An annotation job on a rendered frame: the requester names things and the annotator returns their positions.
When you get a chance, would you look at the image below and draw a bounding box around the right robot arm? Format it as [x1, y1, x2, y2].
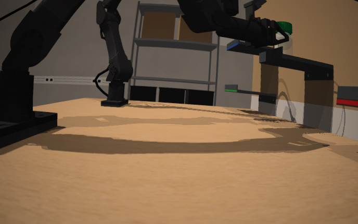
[0, 0, 243, 137]

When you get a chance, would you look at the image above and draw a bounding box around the white bottle with green cap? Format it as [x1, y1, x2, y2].
[274, 21, 293, 56]

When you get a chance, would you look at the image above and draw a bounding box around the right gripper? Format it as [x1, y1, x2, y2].
[238, 0, 289, 48]

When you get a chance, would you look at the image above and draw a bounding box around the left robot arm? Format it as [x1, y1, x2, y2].
[96, 0, 133, 105]

